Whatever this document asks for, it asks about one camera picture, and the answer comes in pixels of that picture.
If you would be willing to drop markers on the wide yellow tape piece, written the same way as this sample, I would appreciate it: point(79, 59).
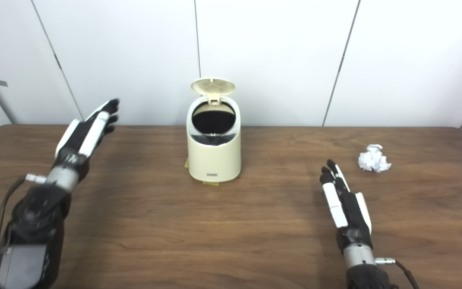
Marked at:
point(211, 183)

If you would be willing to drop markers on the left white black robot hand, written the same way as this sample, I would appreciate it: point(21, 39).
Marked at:
point(80, 138)

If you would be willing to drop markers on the white paper ball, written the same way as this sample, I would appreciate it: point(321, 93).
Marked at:
point(373, 160)

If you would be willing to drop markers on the cream round bin lid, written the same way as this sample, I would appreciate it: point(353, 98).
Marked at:
point(213, 86)

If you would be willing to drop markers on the cream-colored bin body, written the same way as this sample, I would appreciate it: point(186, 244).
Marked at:
point(215, 158)

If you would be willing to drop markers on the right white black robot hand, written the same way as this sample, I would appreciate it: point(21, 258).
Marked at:
point(349, 216)

